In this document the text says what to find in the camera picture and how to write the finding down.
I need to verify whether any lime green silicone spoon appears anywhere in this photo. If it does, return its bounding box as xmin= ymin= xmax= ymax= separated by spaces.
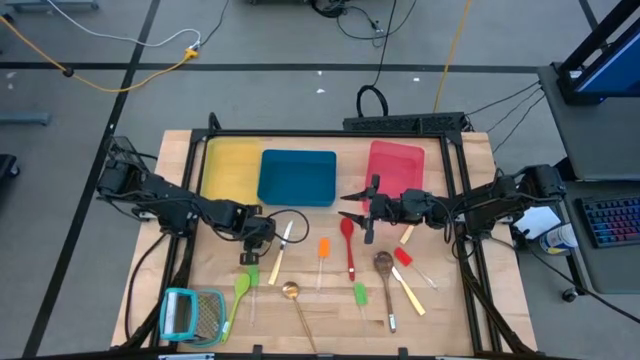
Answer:
xmin=221 ymin=272 xmax=252 ymax=345

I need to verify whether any black aluminium table frame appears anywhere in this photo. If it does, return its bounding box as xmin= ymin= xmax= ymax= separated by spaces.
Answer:
xmin=119 ymin=112 xmax=539 ymax=360

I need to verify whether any blue screen monitor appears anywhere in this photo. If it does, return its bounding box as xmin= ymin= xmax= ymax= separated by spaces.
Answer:
xmin=572 ymin=29 xmax=640 ymax=99

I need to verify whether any white labelled bottle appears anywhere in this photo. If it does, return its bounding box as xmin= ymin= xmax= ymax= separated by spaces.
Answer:
xmin=538 ymin=223 xmax=580 ymax=256

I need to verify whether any black floor cable bundle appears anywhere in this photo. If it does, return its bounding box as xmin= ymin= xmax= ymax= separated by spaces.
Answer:
xmin=309 ymin=0 xmax=419 ymax=49

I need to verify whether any black chair base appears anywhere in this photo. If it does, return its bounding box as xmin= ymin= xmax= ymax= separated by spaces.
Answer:
xmin=0 ymin=153 xmax=21 ymax=180

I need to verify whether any pink plastic bin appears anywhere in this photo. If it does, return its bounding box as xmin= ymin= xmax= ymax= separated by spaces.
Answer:
xmin=362 ymin=139 xmax=426 ymax=214

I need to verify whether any red silicone spoon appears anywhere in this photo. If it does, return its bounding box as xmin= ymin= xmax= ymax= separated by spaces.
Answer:
xmin=339 ymin=217 xmax=357 ymax=283

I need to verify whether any yellow hanging cable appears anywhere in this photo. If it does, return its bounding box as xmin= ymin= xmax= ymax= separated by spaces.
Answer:
xmin=432 ymin=0 xmax=474 ymax=114

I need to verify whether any teal mesh utensil holder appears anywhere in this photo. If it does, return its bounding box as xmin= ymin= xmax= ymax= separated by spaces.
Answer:
xmin=158 ymin=287 xmax=230 ymax=349

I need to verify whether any black monitor stand post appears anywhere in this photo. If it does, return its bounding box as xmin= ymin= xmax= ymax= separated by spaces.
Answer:
xmin=552 ymin=0 xmax=640 ymax=106

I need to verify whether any white floor cable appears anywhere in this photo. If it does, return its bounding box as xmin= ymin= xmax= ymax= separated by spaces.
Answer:
xmin=47 ymin=0 xmax=203 ymax=50

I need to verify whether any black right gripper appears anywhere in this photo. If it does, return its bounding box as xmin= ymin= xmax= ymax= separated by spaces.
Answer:
xmin=339 ymin=173 xmax=406 ymax=246

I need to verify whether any orange spatula clear handle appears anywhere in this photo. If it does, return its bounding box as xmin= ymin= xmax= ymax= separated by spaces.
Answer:
xmin=314 ymin=237 xmax=332 ymax=295

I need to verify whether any dark wooden spoon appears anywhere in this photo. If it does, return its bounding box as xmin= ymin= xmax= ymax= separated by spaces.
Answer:
xmin=372 ymin=250 xmax=399 ymax=335

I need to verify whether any yellow floor cable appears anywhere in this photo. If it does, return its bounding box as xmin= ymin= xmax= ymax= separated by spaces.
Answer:
xmin=0 ymin=14 xmax=200 ymax=95

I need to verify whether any black hanging cable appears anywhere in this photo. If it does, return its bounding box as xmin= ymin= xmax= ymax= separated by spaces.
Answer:
xmin=355 ymin=0 xmax=399 ymax=119

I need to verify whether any grey keyboard shelf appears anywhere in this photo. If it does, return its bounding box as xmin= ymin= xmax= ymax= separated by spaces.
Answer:
xmin=555 ymin=180 xmax=640 ymax=296

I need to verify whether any black power strip box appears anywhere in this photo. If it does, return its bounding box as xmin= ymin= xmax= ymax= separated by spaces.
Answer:
xmin=342 ymin=112 xmax=467 ymax=134

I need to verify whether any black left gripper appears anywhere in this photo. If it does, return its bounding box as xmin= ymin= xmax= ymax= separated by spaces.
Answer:
xmin=233 ymin=213 xmax=278 ymax=267

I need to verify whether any grey furniture foot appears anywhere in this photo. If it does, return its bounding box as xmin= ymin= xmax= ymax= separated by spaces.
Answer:
xmin=0 ymin=110 xmax=53 ymax=127
xmin=4 ymin=0 xmax=100 ymax=12

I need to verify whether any blue plastic bin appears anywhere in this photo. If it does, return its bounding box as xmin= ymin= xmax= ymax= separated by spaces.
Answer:
xmin=256 ymin=148 xmax=338 ymax=208

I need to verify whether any white paper sheet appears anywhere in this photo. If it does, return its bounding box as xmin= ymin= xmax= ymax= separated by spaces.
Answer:
xmin=513 ymin=205 xmax=562 ymax=240

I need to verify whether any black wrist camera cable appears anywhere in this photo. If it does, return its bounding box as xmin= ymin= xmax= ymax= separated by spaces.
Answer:
xmin=268 ymin=208 xmax=311 ymax=246

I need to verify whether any grey side desk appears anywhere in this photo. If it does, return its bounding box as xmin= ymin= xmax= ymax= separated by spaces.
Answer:
xmin=537 ymin=62 xmax=640 ymax=182

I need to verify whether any backlit computer keyboard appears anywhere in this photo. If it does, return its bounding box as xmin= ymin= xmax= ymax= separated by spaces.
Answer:
xmin=574 ymin=195 xmax=640 ymax=250

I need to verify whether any yellow plastic bin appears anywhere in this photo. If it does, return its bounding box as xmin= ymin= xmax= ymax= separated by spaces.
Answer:
xmin=199 ymin=137 xmax=264 ymax=206

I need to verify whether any gold metal spoon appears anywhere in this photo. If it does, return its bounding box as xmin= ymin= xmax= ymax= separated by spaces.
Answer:
xmin=281 ymin=280 xmax=318 ymax=354

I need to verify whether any red spatula clear handle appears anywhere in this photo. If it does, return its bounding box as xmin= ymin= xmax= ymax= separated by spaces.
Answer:
xmin=393 ymin=246 xmax=440 ymax=292

